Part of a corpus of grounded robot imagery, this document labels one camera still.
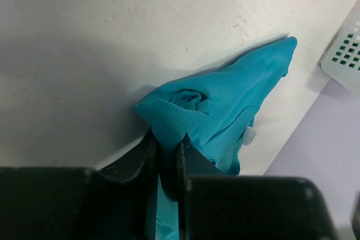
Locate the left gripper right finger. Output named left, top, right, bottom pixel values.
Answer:
left=176, top=134, right=224, bottom=239

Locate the white plastic basket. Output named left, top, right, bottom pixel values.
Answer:
left=319, top=2, right=360, bottom=97

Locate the teal t-shirt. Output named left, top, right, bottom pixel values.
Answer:
left=135, top=37, right=298, bottom=239

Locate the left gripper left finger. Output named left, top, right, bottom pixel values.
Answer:
left=87, top=131, right=158, bottom=239

